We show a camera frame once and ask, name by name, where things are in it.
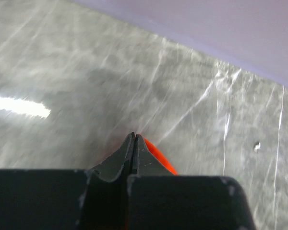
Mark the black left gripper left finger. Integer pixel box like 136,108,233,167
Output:
0,133,135,230

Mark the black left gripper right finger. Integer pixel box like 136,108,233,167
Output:
127,135,255,230

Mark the orange t-shirt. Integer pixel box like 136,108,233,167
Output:
132,134,178,176

